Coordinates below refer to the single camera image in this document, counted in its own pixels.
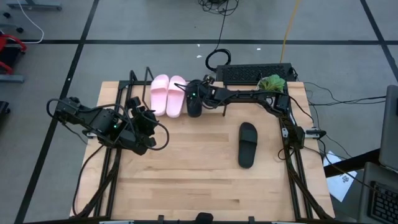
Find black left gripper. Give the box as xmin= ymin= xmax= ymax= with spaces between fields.
xmin=126 ymin=96 xmax=157 ymax=139

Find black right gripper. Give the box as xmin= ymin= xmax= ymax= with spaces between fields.
xmin=185 ymin=81 xmax=225 ymax=108

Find black foam slide sandal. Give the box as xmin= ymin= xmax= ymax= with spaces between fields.
xmin=238 ymin=121 xmax=259 ymax=169
xmin=185 ymin=79 xmax=204 ymax=118

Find pink foam slide sandal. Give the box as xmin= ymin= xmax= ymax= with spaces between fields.
xmin=150 ymin=73 xmax=170 ymax=117
xmin=165 ymin=75 xmax=187 ymax=119

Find black keyboard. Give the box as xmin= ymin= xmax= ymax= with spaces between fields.
xmin=215 ymin=63 xmax=295 ymax=83
xmin=357 ymin=161 xmax=398 ymax=224

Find green plant in patterned pot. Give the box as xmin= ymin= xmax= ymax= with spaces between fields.
xmin=257 ymin=73 xmax=287 ymax=93

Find red and black cart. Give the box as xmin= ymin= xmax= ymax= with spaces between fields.
xmin=0 ymin=32 xmax=28 ymax=76

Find grey metal floor bar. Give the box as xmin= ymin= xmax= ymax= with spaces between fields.
xmin=5 ymin=0 xmax=63 ymax=11

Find white paper sheet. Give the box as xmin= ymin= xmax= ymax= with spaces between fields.
xmin=322 ymin=150 xmax=359 ymax=203

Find grey laptop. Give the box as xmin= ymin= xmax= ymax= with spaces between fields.
xmin=378 ymin=84 xmax=398 ymax=174

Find black frame wooden shelf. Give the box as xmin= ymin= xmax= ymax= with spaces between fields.
xmin=118 ymin=66 xmax=292 ymax=118

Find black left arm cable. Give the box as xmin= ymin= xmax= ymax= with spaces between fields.
xmin=146 ymin=116 xmax=170 ymax=152

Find black hanging cable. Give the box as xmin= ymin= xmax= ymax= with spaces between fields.
xmin=205 ymin=0 xmax=233 ymax=73

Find black aluminium rig frame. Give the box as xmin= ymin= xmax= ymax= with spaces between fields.
xmin=70 ymin=79 xmax=336 ymax=224

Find black cable bundle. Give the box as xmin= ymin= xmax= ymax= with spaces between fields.
xmin=198 ymin=0 xmax=240 ymax=17

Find yellow hanging cable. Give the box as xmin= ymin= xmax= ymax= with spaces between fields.
xmin=279 ymin=0 xmax=302 ymax=64

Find black table-level camera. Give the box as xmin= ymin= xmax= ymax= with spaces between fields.
xmin=194 ymin=212 xmax=215 ymax=224

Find white floor cable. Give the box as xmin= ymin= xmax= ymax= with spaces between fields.
xmin=16 ymin=0 xmax=45 ymax=44

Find black cables beside table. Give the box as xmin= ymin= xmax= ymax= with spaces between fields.
xmin=303 ymin=81 xmax=387 ymax=107

